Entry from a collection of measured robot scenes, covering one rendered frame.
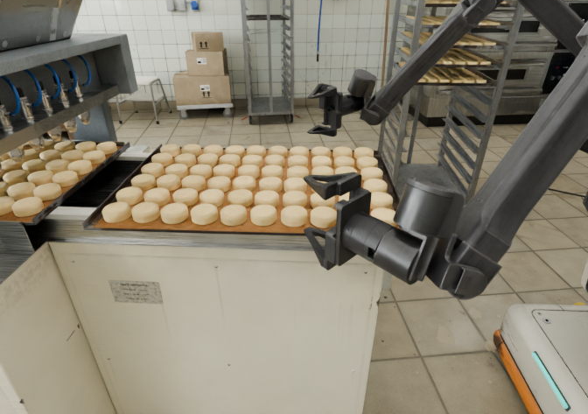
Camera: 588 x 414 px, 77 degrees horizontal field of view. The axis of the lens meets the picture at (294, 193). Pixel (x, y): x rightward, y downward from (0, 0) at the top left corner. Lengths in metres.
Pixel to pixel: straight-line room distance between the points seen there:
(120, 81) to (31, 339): 0.70
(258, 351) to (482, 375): 1.02
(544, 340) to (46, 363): 1.42
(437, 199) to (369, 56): 4.45
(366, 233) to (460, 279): 0.12
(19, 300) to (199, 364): 0.42
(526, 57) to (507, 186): 4.04
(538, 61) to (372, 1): 1.86
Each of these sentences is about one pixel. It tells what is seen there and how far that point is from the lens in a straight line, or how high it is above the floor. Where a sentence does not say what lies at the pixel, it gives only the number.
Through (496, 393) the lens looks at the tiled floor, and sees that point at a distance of 1.69.
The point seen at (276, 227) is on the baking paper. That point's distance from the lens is 0.68.
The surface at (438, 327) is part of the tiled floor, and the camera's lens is 1.82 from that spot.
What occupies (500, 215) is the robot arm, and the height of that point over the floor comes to 1.05.
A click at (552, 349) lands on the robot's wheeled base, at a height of 0.28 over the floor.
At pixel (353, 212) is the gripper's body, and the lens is 0.51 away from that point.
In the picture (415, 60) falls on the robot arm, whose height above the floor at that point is 1.13.
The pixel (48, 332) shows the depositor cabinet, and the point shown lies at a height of 0.66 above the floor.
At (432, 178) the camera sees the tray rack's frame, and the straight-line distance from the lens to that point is 2.72.
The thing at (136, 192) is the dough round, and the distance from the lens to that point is 0.82.
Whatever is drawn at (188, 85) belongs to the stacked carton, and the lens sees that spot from 4.29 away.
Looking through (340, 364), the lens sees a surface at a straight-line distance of 0.98.
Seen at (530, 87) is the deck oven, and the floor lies 0.41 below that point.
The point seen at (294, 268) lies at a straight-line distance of 0.76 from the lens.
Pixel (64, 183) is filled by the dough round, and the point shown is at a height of 0.91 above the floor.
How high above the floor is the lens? 1.29
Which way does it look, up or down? 29 degrees down
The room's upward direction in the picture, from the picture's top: straight up
